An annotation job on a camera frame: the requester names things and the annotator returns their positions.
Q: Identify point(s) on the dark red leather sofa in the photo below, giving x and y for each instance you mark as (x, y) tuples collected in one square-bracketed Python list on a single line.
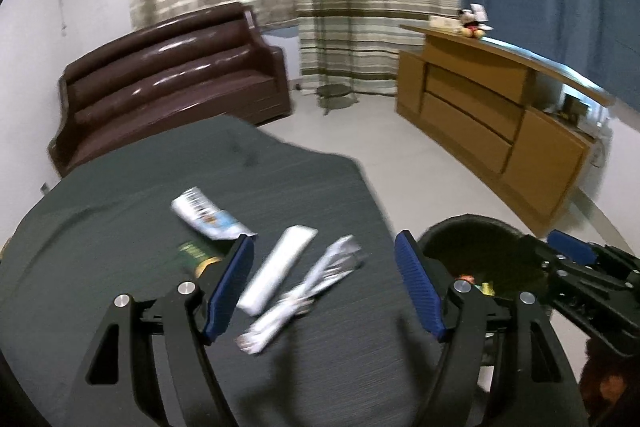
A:
[(191, 67)]

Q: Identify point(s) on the white strip package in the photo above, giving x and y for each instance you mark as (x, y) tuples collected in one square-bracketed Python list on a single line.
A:
[(275, 268)]

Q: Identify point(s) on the white router on cabinet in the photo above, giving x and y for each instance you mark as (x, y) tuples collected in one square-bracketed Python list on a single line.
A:
[(600, 125)]

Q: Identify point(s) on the white paper package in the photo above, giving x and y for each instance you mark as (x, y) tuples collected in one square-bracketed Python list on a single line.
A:
[(341, 258)]

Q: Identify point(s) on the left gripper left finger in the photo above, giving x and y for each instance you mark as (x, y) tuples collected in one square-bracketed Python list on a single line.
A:
[(147, 363)]

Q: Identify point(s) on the black metal plant stand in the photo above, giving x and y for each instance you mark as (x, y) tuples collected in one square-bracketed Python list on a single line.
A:
[(335, 62)]

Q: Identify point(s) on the black lined trash bin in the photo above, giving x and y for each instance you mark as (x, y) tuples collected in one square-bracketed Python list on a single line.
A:
[(479, 247)]

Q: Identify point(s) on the wooden sideboard cabinet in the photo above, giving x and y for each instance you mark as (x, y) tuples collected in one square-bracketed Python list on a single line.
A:
[(509, 115)]

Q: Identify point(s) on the Mickey Mouse plush toy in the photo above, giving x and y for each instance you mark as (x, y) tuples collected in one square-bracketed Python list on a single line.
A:
[(474, 21)]

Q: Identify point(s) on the dark grey tablecloth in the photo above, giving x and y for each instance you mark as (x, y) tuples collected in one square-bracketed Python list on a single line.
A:
[(358, 357)]

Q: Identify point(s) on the green glass bottle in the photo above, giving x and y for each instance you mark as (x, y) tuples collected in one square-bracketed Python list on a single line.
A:
[(196, 258)]

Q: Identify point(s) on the white blue snack wrapper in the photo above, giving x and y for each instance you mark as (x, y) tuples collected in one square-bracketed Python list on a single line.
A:
[(203, 216)]

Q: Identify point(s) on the small cardboard box on cabinet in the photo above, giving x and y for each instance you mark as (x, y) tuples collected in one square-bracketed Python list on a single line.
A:
[(444, 23)]

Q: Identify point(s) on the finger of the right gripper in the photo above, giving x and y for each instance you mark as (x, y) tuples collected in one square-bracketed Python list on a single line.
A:
[(535, 259), (572, 248)]

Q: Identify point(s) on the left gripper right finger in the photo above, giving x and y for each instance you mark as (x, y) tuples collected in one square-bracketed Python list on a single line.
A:
[(532, 383)]

